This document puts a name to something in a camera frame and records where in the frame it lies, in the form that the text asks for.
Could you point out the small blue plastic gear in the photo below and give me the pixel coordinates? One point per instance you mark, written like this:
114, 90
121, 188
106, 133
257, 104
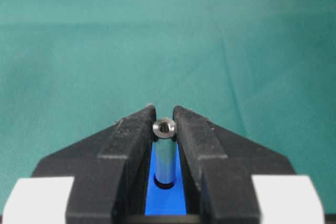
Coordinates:
165, 201

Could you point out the green table mat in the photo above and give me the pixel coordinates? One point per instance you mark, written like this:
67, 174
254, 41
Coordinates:
264, 69

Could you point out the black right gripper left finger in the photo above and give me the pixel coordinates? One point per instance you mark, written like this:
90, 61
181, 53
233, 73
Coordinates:
110, 170

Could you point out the silver metal shaft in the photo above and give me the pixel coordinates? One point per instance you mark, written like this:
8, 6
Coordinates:
165, 146

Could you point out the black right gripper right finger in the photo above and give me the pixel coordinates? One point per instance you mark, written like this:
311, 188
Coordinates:
217, 166

